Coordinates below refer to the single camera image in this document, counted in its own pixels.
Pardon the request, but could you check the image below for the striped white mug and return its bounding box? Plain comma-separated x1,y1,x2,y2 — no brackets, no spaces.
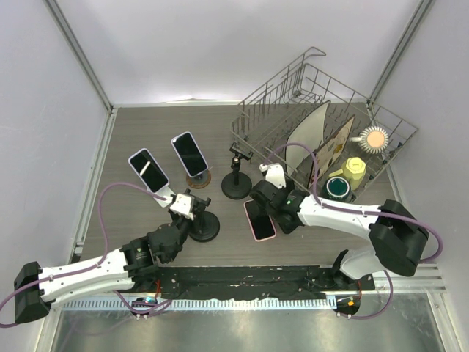
349,126,389,155

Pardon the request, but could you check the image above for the plain white square plate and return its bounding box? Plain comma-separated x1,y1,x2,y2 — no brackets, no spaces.
285,100,330,175

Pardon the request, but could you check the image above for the yellow mug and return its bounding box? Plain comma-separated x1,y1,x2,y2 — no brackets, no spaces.
328,157,366,191

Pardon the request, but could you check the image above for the white phone stand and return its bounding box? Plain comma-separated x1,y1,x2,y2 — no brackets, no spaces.
147,183,176,208

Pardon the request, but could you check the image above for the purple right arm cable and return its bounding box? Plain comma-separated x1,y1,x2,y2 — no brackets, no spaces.
262,142,444,263

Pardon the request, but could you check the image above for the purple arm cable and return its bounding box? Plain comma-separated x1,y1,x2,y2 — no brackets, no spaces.
0,182,173,328
262,142,444,263

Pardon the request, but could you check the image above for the phone with lilac case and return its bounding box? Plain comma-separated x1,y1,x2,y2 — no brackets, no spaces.
128,148,169,194

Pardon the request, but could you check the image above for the phone with pink case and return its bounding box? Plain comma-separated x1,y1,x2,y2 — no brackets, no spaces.
244,200,276,242

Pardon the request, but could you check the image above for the wooden round phone stand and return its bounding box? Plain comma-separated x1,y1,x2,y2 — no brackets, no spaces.
186,169,211,189

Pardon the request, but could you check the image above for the grey wire dish rack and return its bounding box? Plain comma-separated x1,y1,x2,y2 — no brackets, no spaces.
231,47,418,202

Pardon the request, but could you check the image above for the black round-base phone stand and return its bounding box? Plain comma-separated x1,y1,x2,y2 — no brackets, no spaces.
221,142,253,200

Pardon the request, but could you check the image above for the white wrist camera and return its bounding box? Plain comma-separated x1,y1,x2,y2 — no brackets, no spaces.
169,194,194,221
259,163,286,189

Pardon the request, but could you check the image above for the black clamp phone stand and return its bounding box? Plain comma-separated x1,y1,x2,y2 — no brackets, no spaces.
184,188,220,243

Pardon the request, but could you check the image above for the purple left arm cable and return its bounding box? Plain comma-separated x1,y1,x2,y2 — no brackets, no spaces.
0,182,173,328

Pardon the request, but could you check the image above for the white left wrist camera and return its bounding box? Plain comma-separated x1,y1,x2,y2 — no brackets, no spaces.
169,194,194,221

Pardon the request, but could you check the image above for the floral square plate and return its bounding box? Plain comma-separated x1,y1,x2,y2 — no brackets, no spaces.
309,115,355,188

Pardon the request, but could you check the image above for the teal green mug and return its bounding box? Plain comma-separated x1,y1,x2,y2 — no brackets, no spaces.
321,176,352,202

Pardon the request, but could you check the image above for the white slotted cable duct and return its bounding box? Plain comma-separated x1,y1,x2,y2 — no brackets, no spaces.
62,296,336,312

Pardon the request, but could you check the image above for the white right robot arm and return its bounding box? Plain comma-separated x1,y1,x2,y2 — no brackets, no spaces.
250,180,429,290

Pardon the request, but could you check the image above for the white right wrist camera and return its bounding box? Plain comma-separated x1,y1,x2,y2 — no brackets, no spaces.
259,163,286,189

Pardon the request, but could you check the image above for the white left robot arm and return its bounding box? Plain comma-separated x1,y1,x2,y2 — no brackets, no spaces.
14,211,199,324

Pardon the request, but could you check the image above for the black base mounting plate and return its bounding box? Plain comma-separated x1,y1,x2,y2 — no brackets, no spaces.
120,265,375,301

